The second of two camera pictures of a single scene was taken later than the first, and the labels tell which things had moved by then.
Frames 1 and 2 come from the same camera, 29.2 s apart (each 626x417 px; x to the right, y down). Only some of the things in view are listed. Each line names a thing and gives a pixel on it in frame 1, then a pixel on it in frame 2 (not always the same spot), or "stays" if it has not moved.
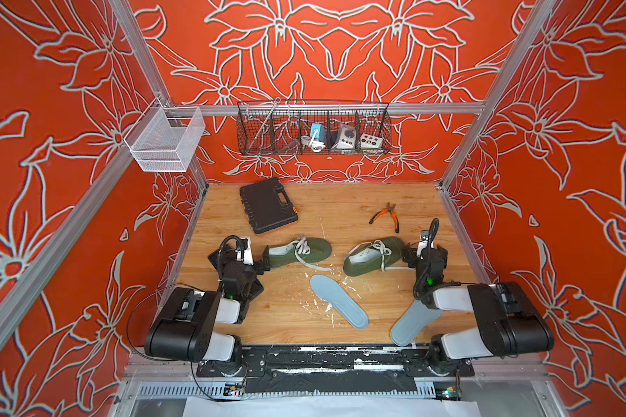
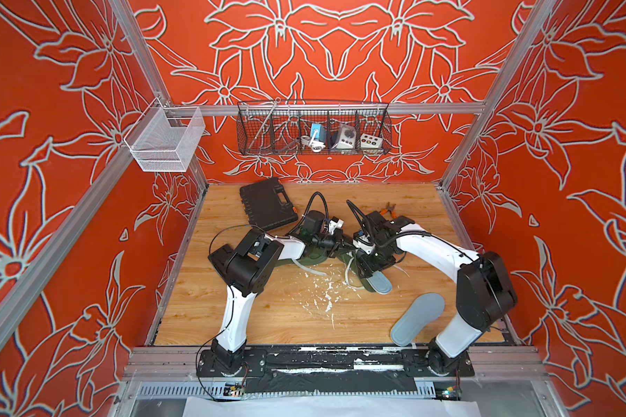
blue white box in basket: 318,135 stays
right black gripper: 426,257 to 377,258
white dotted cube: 370,142 stays
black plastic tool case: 268,206 stays
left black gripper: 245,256 to 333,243
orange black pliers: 390,209 stays
